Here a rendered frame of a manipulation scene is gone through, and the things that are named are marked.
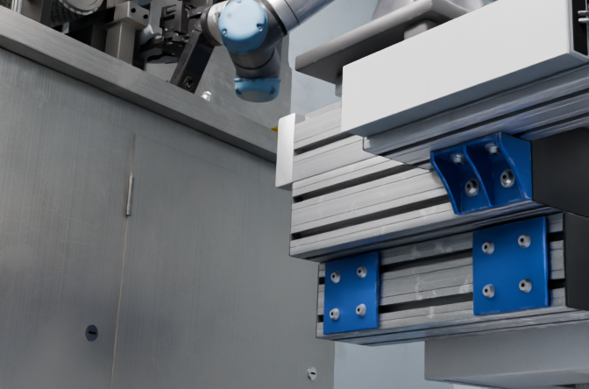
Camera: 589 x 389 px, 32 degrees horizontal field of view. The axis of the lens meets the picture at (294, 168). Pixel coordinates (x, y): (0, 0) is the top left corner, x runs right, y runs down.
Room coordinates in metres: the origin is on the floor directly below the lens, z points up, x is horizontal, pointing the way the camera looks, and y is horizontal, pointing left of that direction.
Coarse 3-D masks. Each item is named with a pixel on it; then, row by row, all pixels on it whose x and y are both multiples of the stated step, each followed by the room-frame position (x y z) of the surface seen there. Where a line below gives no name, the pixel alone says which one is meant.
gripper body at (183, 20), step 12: (216, 0) 1.67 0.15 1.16; (168, 12) 1.71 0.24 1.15; (180, 12) 1.68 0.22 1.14; (192, 12) 1.69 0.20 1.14; (204, 12) 1.65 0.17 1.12; (168, 24) 1.71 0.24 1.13; (180, 24) 1.68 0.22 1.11; (192, 24) 1.69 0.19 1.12; (204, 24) 1.64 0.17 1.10; (168, 36) 1.70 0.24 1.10; (180, 36) 1.69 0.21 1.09; (204, 36) 1.66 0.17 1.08; (168, 48) 1.71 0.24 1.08; (180, 48) 1.71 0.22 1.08
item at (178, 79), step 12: (192, 36) 1.68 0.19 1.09; (192, 48) 1.68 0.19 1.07; (204, 48) 1.69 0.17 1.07; (180, 60) 1.70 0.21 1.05; (192, 60) 1.69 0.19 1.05; (204, 60) 1.71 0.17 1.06; (180, 72) 1.69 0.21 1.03; (192, 72) 1.70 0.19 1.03; (180, 84) 1.70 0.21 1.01; (192, 84) 1.71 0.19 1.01
